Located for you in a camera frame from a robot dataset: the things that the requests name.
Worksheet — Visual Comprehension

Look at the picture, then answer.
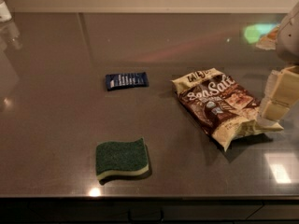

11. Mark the white container at corner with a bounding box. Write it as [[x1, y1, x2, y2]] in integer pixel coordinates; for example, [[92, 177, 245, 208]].
[[0, 0, 12, 22]]

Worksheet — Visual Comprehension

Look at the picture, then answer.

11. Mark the brown sea salt chip bag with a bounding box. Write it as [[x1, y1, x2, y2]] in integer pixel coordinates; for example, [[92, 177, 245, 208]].
[[172, 68, 282, 150]]

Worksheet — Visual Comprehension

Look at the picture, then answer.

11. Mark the dark blue snack packet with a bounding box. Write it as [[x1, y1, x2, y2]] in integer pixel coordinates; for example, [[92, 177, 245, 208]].
[[106, 72, 149, 91]]

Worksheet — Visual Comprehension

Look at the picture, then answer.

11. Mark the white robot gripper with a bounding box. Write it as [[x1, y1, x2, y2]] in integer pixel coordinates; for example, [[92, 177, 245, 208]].
[[258, 2, 299, 122]]

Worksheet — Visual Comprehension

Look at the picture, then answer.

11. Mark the green and yellow sponge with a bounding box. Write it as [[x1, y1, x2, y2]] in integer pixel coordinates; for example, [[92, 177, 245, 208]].
[[95, 138, 150, 181]]

